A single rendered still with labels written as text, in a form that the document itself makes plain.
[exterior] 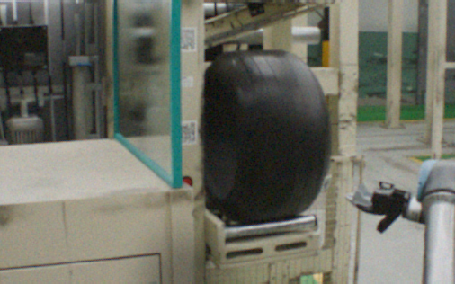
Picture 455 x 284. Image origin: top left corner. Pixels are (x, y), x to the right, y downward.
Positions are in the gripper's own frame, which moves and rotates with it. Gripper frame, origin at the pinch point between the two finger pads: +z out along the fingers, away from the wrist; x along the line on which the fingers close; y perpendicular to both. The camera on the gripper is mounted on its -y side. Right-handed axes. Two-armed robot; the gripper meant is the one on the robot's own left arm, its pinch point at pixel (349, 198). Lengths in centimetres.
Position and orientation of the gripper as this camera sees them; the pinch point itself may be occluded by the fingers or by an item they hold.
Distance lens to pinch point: 210.1
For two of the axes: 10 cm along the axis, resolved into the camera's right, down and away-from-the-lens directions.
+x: -4.8, 4.8, -7.4
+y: -0.4, -8.5, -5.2
